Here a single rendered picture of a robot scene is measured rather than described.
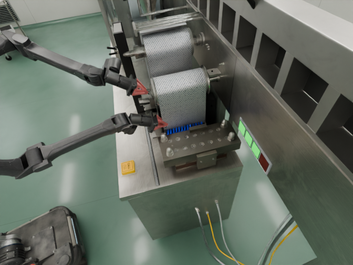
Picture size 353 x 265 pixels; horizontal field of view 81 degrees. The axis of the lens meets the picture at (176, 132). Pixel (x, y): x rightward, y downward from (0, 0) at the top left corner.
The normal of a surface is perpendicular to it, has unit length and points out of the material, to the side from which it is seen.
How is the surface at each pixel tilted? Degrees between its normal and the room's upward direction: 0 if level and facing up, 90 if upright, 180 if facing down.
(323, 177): 90
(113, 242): 0
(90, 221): 0
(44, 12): 90
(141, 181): 0
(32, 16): 90
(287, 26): 90
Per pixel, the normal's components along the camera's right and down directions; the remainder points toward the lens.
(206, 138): -0.09, -0.66
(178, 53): 0.24, 0.73
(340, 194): -0.97, 0.23
